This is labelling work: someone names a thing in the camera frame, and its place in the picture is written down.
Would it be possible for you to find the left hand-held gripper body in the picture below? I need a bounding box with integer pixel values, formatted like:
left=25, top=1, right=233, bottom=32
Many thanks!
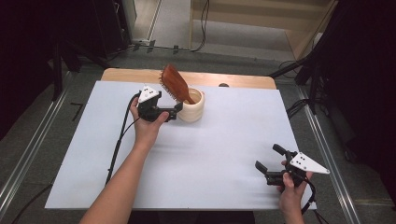
left=137, top=86, right=178, bottom=122

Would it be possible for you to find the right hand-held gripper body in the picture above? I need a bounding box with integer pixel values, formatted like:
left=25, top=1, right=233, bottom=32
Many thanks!
left=264, top=150, right=331, bottom=189

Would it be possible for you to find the cream ribbed cup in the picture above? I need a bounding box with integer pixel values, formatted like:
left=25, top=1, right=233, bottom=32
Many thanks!
left=177, top=87, right=206, bottom=123

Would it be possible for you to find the brown wooden hairbrush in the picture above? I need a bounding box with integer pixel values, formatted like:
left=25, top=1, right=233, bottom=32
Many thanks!
left=159, top=63, right=196, bottom=105

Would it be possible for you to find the person's left hand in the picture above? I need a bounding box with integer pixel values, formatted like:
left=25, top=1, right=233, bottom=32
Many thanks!
left=130, top=96, right=171, bottom=148

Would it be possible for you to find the person's right hand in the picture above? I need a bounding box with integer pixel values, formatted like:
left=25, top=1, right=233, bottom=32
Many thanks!
left=278, top=172, right=314, bottom=216

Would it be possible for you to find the light wooden table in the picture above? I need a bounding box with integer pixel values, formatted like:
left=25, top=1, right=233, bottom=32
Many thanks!
left=101, top=68, right=277, bottom=91

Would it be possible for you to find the white board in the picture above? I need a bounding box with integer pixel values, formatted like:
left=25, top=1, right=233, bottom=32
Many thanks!
left=44, top=80, right=317, bottom=210

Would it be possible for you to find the yellow floor tape strip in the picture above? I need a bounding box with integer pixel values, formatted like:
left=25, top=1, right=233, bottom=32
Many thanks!
left=354, top=198, right=396, bottom=207

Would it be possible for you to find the black cabinet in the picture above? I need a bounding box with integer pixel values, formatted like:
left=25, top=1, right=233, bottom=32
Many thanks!
left=92, top=0, right=133, bottom=60

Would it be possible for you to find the black metal stand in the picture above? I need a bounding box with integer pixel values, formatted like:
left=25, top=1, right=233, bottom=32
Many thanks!
left=50, top=38, right=111, bottom=102

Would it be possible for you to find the black stand with dark curtain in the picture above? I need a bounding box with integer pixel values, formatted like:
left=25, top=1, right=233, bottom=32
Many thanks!
left=268, top=0, right=396, bottom=200

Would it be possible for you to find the light wooden cabinet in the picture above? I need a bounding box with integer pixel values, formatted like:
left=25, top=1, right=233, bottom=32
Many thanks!
left=189, top=0, right=339, bottom=61

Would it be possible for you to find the metal floor rail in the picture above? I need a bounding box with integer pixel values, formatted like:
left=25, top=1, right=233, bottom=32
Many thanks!
left=0, top=72, right=75, bottom=217
left=295, top=86, right=362, bottom=224

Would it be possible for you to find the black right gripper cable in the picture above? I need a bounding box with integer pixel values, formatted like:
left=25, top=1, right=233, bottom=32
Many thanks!
left=300, top=177, right=330, bottom=224

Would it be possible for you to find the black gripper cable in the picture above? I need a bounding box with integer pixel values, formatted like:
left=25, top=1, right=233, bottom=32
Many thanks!
left=11, top=92, right=141, bottom=224
left=300, top=177, right=330, bottom=224

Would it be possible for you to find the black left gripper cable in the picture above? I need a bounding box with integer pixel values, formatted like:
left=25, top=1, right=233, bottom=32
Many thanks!
left=11, top=92, right=141, bottom=224

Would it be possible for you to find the black floor cable bundle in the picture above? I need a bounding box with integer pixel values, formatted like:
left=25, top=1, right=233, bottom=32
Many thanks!
left=285, top=98, right=313, bottom=119

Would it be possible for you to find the black hanging cable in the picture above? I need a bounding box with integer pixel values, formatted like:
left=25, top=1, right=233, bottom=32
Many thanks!
left=190, top=0, right=210, bottom=53

